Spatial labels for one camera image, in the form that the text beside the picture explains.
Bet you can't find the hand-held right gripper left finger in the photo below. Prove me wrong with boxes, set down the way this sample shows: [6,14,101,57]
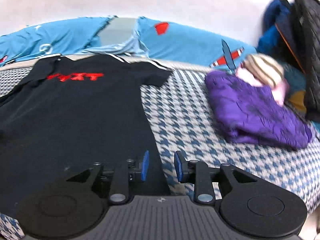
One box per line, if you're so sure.
[66,150,150,204]

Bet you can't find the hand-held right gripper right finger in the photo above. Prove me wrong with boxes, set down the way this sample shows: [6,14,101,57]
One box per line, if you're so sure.
[174,151,259,204]

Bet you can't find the black t-shirt with red print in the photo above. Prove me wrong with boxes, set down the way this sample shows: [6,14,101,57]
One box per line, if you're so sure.
[0,54,173,220]

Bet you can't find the houndstooth mattress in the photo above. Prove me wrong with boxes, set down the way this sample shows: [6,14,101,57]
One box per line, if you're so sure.
[0,52,320,240]

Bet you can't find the purple floral garment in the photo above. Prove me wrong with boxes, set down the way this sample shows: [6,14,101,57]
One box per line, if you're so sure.
[205,70,313,150]

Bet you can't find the blue airplane print cover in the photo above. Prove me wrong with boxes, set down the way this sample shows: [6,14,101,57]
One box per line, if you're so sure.
[0,16,258,72]

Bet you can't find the pink garment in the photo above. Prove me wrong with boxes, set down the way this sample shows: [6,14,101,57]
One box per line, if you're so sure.
[236,67,290,107]

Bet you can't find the cream striped knit sweater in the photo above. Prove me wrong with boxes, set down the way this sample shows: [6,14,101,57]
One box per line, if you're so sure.
[241,54,284,87]

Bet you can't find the mustard cloth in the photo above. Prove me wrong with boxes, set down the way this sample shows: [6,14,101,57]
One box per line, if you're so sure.
[287,91,308,113]

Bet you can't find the blue jacket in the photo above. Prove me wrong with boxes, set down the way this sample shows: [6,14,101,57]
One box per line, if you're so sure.
[257,0,308,73]

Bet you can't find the black quilted jacket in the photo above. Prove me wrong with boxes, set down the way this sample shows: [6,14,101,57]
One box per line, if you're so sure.
[291,0,320,123]

